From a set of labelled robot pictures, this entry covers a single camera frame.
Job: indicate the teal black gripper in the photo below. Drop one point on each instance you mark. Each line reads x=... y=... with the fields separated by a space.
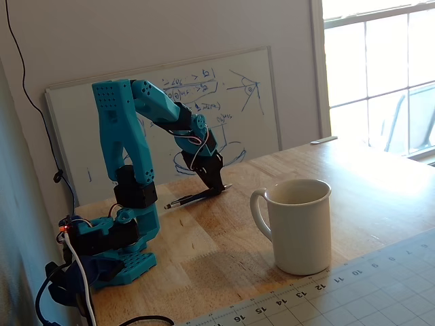
x=208 y=168

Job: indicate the black pen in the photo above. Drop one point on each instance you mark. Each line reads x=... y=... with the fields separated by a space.
x=187 y=200

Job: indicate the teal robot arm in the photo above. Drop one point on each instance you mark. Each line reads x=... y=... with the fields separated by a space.
x=115 y=136

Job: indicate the cream ceramic mug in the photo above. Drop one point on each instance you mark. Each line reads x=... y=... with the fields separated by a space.
x=299 y=234

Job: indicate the whiteboard with blue writing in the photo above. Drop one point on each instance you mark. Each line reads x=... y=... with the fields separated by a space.
x=244 y=129

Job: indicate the small white flat strip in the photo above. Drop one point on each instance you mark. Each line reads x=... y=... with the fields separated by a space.
x=323 y=141

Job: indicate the dark blue table clamp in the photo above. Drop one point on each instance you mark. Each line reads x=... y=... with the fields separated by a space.
x=98 y=270

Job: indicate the outdoor chair behind window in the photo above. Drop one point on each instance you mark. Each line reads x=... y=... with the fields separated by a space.
x=397 y=119

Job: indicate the grey cutting mat with ruler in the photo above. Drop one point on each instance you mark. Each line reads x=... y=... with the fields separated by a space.
x=374 y=292

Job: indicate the white window frame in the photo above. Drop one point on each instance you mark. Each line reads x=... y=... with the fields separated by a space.
x=319 y=68

